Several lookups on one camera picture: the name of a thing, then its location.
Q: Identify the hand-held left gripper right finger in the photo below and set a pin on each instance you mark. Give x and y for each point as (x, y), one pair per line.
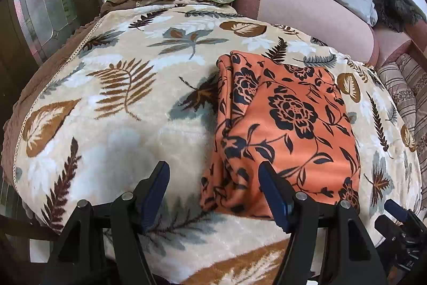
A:
(275, 198)

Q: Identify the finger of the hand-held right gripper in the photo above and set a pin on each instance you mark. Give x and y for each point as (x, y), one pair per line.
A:
(388, 229)
(395, 207)

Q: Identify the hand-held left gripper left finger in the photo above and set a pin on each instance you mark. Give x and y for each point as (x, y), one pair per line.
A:
(151, 191)

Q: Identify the orange floral garment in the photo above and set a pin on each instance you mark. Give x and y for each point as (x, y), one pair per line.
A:
(293, 124)

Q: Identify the leaf print blanket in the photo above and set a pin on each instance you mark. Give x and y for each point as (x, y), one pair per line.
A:
(133, 144)

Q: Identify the striped beige cushion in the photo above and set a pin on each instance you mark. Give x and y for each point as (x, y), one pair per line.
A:
(403, 94)

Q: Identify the brown quilted bed cover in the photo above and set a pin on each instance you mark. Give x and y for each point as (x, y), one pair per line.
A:
(40, 71)

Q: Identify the pink brown bolster cushion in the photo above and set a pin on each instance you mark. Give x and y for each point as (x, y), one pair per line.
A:
(300, 11)

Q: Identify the dark furry cushion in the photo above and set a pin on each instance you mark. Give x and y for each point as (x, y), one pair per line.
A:
(397, 8)

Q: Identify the wooden glass door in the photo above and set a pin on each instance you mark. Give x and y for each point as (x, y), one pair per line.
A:
(43, 4)

